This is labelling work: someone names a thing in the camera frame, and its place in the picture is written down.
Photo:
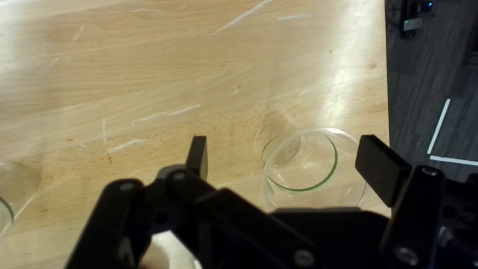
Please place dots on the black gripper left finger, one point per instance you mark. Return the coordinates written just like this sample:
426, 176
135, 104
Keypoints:
199, 155

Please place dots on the clear plastic cup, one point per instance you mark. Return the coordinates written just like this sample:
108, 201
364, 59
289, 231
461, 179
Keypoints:
304, 165

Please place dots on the clear glass bowl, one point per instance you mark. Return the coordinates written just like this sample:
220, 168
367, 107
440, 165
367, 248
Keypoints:
12, 192

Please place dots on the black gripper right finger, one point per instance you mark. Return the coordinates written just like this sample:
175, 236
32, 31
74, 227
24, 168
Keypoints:
383, 167

